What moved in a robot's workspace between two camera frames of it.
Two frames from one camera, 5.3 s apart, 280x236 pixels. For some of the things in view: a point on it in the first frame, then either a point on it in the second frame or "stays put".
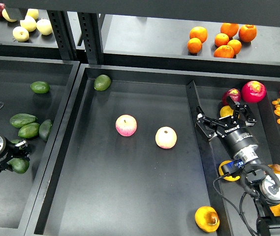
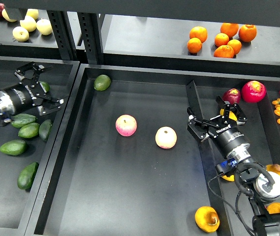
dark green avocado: x=18 y=165 to x=26 y=175
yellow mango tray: x=207 y=218 stays put
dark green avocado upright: x=44 y=129 stays put
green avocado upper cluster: x=17 y=120 stays put
